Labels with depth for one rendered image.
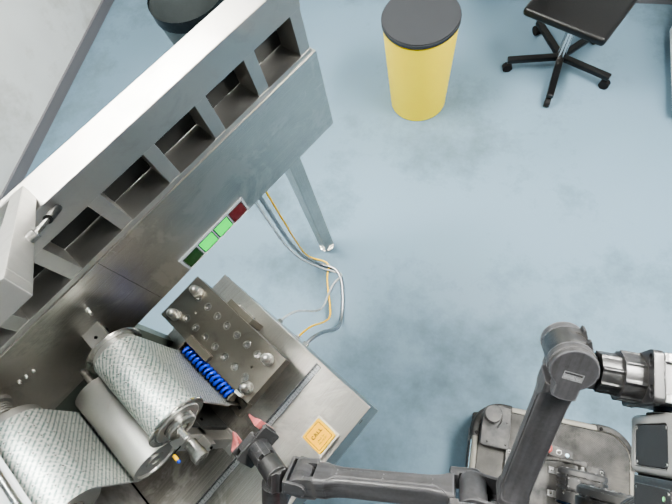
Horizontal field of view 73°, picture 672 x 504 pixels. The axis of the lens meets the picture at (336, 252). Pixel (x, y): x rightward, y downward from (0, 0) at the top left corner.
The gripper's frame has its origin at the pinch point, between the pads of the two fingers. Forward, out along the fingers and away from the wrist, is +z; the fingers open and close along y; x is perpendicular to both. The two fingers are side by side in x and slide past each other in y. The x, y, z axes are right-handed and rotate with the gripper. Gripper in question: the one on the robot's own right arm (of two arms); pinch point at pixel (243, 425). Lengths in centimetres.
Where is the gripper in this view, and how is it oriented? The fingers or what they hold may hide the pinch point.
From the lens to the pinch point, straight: 132.0
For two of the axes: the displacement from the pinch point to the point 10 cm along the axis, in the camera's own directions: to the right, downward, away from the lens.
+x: -4.7, -6.3, -6.2
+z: -5.7, -3.3, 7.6
